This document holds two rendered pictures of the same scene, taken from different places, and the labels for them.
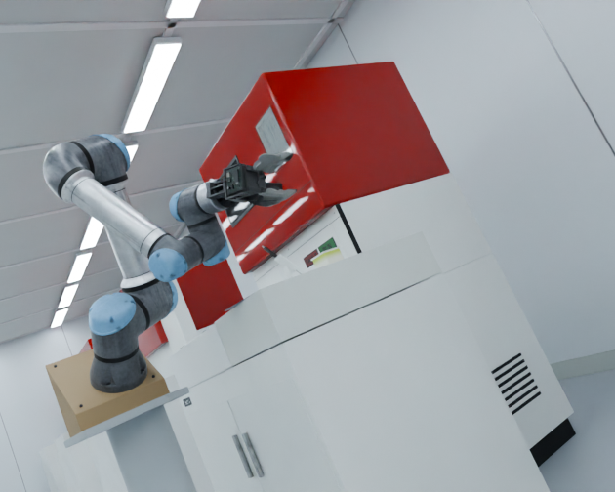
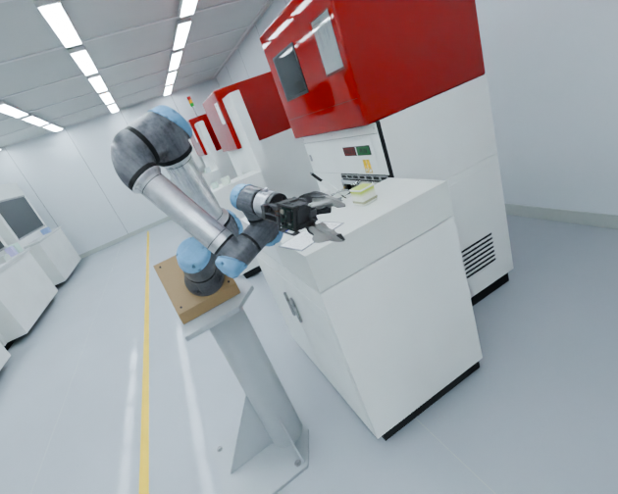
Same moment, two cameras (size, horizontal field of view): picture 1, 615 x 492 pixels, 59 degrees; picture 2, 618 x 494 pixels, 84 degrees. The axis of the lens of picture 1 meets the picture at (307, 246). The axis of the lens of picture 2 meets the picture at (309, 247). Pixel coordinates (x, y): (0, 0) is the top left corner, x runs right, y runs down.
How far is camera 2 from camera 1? 75 cm
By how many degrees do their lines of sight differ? 35
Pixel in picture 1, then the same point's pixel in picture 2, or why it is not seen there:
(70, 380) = (172, 281)
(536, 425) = (485, 279)
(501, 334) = (482, 221)
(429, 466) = (409, 353)
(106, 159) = (169, 142)
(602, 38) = not seen: outside the picture
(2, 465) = not seen: hidden behind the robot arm
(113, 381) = (201, 291)
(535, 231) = (537, 109)
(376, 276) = (399, 228)
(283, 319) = (322, 276)
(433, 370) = (427, 293)
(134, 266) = not seen: hidden behind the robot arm
